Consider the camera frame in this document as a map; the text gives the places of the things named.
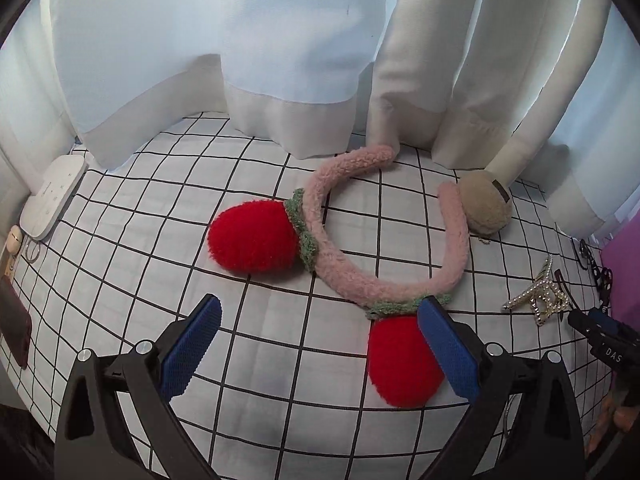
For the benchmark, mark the beige round plush pouch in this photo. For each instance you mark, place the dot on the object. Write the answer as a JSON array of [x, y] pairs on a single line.
[[485, 205]]

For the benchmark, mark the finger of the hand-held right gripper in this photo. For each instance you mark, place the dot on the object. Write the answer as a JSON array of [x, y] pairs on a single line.
[[582, 323], [604, 318]]

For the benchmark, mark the purple box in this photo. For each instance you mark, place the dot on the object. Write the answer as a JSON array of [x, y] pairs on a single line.
[[625, 270]]

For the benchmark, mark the dark red wallet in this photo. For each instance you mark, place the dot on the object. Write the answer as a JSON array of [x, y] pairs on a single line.
[[14, 322]]

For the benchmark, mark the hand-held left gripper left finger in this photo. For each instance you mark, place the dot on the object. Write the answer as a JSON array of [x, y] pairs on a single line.
[[192, 345]]

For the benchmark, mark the pink fuzzy strawberry headband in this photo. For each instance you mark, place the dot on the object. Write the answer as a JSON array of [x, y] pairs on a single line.
[[345, 272]]

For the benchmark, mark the cream curtain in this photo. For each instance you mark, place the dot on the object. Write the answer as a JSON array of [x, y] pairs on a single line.
[[480, 60]]

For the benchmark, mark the person's right hand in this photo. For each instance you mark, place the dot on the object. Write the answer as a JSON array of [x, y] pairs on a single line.
[[622, 412]]

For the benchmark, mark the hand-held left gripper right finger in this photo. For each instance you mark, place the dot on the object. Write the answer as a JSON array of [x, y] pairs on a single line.
[[448, 347]]

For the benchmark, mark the white flat electronic device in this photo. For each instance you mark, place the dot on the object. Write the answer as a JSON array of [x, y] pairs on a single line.
[[52, 195]]

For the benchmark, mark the white black-grid sheet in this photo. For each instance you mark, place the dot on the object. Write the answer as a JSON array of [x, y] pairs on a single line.
[[150, 270]]

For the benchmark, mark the white sheer curtain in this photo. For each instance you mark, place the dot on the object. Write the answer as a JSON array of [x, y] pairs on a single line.
[[200, 50]]

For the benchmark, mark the pearl hair claw clip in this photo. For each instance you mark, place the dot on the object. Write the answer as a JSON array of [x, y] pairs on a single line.
[[542, 295]]

